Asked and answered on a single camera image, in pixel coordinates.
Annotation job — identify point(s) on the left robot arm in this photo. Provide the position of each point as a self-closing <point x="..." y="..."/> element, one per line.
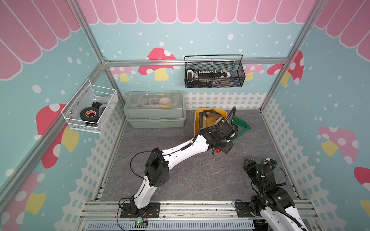
<point x="157" y="173"/>

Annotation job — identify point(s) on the white socket bit set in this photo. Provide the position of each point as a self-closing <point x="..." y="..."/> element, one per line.
<point x="207" y="77"/>

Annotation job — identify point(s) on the green circuit board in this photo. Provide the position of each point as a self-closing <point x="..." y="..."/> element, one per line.
<point x="141" y="224"/>

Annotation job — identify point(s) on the black wire mesh basket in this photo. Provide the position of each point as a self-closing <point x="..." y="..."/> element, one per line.
<point x="231" y="62"/>

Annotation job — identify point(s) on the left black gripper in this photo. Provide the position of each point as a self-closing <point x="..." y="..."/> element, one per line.
<point x="225" y="149"/>

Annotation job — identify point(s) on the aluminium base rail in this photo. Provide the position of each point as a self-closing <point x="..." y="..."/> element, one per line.
<point x="173" y="215"/>

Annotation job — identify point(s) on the yellow plastic storage tray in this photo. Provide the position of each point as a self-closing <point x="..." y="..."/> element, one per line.
<point x="211" y="118"/>

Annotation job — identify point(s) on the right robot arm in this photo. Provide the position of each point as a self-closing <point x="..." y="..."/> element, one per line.
<point x="271" y="201"/>

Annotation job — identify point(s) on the red-handled small hoe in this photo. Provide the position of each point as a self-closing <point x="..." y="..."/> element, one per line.
<point x="200" y="117"/>

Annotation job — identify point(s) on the black tape roll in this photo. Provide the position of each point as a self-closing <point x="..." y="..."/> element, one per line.
<point x="90" y="114"/>

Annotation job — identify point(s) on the white wire wall basket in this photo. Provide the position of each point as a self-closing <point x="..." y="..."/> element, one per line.
<point x="89" y="95"/>

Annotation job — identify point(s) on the translucent green storage box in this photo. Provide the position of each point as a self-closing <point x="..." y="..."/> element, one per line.
<point x="156" y="109"/>

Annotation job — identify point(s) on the wooden-handled hatchet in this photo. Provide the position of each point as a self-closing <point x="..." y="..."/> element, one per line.
<point x="204" y="120"/>

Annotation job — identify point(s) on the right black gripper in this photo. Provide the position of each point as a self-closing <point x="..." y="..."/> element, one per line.
<point x="250" y="167"/>

